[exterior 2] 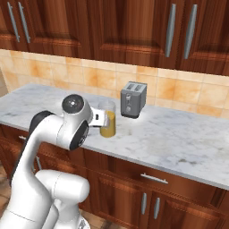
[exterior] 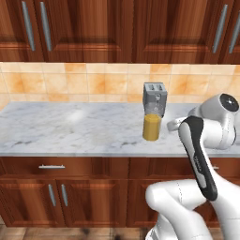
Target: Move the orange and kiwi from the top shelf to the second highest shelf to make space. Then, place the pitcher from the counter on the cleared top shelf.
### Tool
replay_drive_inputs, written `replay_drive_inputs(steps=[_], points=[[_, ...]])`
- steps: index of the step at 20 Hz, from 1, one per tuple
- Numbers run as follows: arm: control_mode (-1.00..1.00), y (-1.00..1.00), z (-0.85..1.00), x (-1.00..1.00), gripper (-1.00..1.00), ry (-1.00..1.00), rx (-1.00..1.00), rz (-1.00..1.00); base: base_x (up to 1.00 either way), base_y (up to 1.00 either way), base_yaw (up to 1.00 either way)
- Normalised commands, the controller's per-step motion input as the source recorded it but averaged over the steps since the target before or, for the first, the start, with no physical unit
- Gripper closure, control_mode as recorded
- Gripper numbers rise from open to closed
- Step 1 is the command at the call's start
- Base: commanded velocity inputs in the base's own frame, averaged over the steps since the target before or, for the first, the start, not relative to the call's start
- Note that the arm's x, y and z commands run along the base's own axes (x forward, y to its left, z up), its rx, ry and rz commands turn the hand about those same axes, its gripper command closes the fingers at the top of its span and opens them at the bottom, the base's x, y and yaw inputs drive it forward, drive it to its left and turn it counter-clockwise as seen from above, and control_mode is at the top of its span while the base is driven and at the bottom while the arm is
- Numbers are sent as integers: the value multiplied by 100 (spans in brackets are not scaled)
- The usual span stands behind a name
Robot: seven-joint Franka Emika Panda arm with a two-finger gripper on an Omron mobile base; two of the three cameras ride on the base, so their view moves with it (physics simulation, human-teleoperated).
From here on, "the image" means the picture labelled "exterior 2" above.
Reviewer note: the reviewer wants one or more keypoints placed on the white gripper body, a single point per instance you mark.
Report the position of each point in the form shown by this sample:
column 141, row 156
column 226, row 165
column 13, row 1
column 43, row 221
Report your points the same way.
column 105, row 118

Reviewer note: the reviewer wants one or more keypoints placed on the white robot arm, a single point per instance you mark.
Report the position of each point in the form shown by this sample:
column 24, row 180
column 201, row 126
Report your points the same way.
column 44, row 167

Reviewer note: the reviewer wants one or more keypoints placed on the glass pitcher with orange juice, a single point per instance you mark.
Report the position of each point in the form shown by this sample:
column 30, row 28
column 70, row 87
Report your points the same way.
column 109, row 128

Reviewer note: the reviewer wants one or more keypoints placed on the grey toaster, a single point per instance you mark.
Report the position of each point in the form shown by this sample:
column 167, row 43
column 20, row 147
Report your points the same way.
column 132, row 100

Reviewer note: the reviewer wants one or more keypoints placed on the dark wood drawer front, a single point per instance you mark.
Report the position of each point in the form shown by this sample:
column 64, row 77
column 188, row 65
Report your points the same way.
column 184, row 184
column 12, row 134

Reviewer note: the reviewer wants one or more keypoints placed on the dark wood wall cupboard door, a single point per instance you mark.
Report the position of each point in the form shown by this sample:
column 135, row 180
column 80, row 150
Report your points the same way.
column 134, row 27
column 210, row 32
column 56, row 23
column 4, row 21

